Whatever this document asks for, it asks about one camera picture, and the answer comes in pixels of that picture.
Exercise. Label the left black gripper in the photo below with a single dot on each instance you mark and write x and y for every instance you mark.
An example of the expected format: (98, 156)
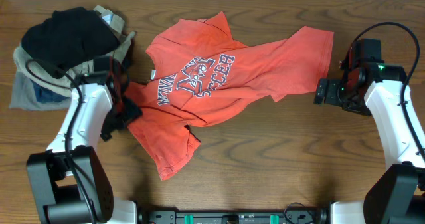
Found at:
(117, 118)

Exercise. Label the orange printed t-shirt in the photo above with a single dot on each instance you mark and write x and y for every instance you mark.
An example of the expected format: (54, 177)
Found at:
(204, 77)

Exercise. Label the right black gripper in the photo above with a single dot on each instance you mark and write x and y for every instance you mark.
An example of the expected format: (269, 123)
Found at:
(321, 92)

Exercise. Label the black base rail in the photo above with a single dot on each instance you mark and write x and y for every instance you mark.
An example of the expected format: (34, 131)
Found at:
(294, 213)

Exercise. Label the navy blue folded garment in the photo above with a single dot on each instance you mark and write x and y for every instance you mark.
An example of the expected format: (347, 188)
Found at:
(44, 95)

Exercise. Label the grey folded garment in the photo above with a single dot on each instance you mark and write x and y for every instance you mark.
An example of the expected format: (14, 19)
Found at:
(23, 96)

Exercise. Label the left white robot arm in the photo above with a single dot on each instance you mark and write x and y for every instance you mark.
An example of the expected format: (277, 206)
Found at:
(68, 182)

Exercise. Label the black folded garment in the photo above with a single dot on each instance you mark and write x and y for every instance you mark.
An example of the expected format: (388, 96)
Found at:
(67, 39)

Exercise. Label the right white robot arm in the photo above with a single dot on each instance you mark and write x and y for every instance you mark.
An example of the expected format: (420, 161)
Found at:
(378, 91)

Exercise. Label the khaki folded garment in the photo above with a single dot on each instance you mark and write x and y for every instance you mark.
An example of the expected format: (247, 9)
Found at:
(32, 68)

